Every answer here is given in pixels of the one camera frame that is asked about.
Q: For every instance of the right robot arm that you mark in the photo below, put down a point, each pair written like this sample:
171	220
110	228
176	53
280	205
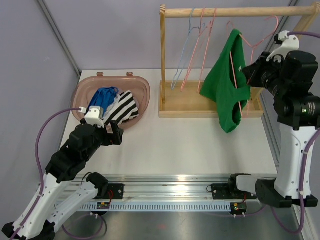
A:
289	79

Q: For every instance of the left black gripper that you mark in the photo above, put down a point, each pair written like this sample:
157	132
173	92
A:
115	138

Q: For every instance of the blue tank top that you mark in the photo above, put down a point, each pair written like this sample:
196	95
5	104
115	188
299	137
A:
104	97

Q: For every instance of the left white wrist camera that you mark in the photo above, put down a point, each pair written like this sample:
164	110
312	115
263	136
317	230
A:
93	115

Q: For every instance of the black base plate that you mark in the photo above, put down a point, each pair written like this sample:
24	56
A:
224	191
115	191

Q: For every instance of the aluminium mounting rail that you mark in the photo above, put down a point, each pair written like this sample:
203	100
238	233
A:
168	188

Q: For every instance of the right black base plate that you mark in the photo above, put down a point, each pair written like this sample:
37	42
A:
224	191

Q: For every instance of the blue wire hanger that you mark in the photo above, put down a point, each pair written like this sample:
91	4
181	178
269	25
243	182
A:
182	64

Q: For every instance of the green tank top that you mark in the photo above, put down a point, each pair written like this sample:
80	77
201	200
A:
226	84

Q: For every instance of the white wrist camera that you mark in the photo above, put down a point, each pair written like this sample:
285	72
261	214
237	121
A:
288	42
93	115

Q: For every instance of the wooden clothes rack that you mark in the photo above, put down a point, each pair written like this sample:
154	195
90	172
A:
189	103

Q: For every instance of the white slotted cable duct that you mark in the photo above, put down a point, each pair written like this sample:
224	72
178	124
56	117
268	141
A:
158	207

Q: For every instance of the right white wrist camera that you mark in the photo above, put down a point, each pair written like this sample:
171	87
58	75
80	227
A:
288	42

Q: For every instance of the pink plastic basin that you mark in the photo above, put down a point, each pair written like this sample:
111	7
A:
137	85

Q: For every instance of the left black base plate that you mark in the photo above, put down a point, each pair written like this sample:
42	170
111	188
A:
115	191

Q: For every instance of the black white striped tank top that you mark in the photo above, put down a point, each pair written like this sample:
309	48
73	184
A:
122	110

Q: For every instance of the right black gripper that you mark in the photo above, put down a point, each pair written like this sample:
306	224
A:
253	72

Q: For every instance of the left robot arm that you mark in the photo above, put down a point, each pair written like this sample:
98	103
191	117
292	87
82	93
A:
40	220

